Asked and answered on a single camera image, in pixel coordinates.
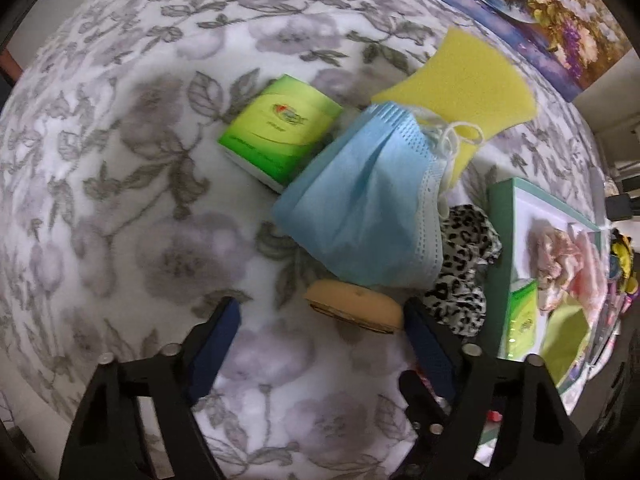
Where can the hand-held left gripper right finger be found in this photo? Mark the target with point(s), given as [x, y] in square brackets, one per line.
[432, 355]

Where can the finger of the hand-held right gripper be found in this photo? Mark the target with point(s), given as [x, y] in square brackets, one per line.
[422, 405]

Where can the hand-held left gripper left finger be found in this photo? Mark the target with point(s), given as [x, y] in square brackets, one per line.
[212, 350]

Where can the green tissue packet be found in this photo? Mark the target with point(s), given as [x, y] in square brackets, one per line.
[522, 320]
[275, 125]

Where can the beige round puff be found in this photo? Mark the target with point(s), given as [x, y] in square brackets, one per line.
[350, 302]

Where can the green cloth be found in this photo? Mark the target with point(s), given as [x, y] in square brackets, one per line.
[565, 340]

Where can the green box with white inside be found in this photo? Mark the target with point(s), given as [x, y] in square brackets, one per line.
[505, 240]

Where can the pink floral scrunchie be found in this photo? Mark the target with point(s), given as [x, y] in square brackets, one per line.
[550, 255]

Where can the pink fuzzy cloth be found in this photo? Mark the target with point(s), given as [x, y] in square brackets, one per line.
[587, 265]

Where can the leopard print scrunchie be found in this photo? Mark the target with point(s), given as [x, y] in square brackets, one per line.
[465, 260]

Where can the grey floral blanket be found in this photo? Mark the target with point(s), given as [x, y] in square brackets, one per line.
[150, 210]

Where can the blue face mask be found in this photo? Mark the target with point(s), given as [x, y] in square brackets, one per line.
[360, 200]

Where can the yellow and black object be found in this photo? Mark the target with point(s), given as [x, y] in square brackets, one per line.
[622, 255]

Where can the dark small device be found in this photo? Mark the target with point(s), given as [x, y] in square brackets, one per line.
[620, 206]

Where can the yellow sponge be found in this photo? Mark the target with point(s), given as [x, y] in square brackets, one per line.
[465, 80]

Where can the flower painting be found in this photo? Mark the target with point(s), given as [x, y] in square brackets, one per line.
[550, 0]

